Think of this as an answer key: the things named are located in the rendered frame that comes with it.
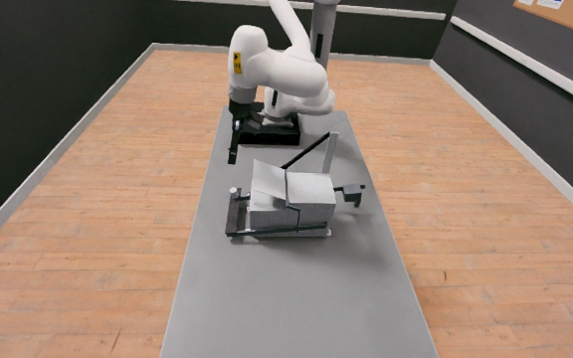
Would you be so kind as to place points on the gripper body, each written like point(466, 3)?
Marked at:
point(239, 110)

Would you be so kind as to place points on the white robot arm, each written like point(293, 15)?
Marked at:
point(295, 81)

